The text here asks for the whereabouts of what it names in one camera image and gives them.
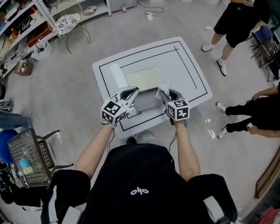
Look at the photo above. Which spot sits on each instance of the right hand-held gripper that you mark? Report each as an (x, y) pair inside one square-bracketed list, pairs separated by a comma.
[(178, 109)]

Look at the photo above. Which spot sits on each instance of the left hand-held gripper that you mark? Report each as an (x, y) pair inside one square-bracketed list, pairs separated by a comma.
[(113, 111)]

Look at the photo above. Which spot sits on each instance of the clear plastic bag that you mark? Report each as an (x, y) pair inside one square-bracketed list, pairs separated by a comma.
[(163, 88)]

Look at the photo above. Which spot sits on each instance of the small grey drawer box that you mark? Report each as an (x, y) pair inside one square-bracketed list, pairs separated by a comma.
[(145, 80)]

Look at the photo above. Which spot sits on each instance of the person's right forearm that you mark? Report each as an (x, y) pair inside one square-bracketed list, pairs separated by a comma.
[(186, 150)]

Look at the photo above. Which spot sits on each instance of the person's left forearm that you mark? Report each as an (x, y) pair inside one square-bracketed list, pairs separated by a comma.
[(93, 153)]

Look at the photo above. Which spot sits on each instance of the white table with black lines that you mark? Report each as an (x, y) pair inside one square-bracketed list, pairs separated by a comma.
[(189, 78)]

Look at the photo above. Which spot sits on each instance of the person's grey trouser leg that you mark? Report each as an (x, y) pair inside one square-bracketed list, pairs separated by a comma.
[(145, 136)]

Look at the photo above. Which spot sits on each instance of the person's black shoe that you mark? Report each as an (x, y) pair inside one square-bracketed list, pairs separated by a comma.
[(131, 141)]

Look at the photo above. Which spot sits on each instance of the white power strip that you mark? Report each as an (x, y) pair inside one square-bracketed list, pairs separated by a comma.
[(149, 16)]

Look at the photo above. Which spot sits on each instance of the red-capped bottle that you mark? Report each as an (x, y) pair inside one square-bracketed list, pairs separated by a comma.
[(124, 9)]

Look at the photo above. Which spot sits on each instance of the white rounded shelf item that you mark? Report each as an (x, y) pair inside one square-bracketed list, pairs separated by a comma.
[(90, 9)]

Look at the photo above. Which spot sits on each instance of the floral round stool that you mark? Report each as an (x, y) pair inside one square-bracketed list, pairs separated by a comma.
[(66, 23)]

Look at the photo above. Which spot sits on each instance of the person's black shirt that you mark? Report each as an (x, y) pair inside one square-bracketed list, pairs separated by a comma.
[(142, 190)]

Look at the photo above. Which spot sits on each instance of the white plastic basket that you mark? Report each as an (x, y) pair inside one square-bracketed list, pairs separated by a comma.
[(42, 51)]

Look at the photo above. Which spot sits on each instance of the small white shelving unit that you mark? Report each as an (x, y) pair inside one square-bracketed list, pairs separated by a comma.
[(93, 1)]

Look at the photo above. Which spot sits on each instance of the black chairs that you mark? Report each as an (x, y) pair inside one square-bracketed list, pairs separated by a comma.
[(270, 55)]

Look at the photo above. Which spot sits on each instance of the teal item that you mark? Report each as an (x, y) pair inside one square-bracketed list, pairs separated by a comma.
[(24, 163)]

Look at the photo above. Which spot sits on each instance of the pale yellow item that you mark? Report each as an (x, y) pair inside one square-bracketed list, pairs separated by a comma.
[(28, 170)]

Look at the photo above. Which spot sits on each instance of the large white shelving unit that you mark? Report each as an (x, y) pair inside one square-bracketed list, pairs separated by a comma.
[(14, 24)]

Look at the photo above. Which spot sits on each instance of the black and white remote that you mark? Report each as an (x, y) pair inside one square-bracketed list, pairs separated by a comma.
[(24, 182)]

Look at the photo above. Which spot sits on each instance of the blue round seat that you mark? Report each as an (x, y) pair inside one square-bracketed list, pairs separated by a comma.
[(2, 146)]

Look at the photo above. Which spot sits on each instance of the red cloth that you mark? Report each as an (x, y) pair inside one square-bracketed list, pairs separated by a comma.
[(270, 213)]

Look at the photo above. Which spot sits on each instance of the wooden frame board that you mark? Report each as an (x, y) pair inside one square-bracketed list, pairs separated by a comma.
[(270, 174)]

